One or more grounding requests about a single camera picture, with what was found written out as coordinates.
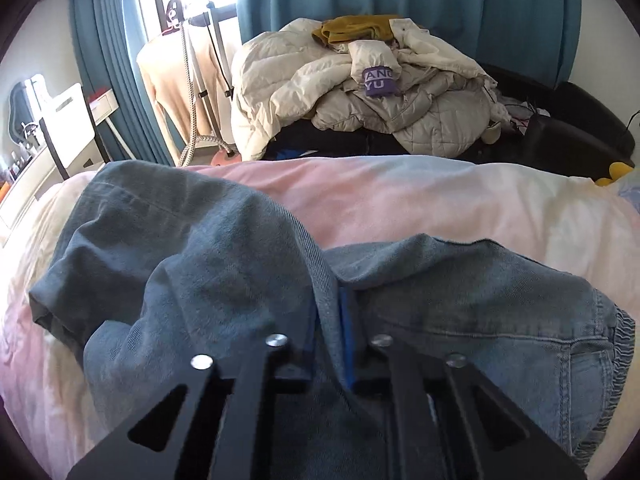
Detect white chair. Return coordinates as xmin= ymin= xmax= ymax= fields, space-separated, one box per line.
xmin=37 ymin=82 xmax=109 ymax=181

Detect blue denim jeans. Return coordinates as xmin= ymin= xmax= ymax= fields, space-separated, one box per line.
xmin=27 ymin=160 xmax=638 ymax=480

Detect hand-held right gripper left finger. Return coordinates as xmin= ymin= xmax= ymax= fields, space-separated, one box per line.
xmin=65 ymin=310 xmax=321 ymax=480

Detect yellow plush toy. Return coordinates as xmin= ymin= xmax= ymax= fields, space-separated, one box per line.
xmin=595 ymin=160 xmax=634 ymax=187

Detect garment steamer stand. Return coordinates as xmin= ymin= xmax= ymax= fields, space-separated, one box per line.
xmin=150 ymin=0 xmax=237 ymax=167

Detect beige sweater on hanger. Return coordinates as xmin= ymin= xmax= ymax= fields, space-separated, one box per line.
xmin=136 ymin=27 xmax=236 ymax=162

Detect wavy vanity mirror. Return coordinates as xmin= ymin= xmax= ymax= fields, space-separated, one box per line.
xmin=7 ymin=75 xmax=47 ymax=142

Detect pile of cream quilted jackets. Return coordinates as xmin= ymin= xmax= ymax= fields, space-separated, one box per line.
xmin=231 ymin=17 xmax=501 ymax=161

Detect white vanity desk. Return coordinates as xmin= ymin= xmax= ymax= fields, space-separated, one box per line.
xmin=0 ymin=145 xmax=67 ymax=247

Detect white side table red top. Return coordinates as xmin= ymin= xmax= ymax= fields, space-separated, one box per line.
xmin=85 ymin=89 xmax=132 ymax=161

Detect dark clothes pile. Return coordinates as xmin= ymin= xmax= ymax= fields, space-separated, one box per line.
xmin=262 ymin=120 xmax=417 ymax=162

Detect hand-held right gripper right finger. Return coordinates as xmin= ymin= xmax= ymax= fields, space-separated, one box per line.
xmin=339 ymin=287 xmax=588 ymax=480

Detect mustard yellow garment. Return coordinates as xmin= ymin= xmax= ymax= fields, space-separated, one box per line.
xmin=312 ymin=14 xmax=402 ymax=47

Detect pastel pink bed blanket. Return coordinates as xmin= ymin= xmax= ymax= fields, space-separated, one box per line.
xmin=0 ymin=155 xmax=640 ymax=480

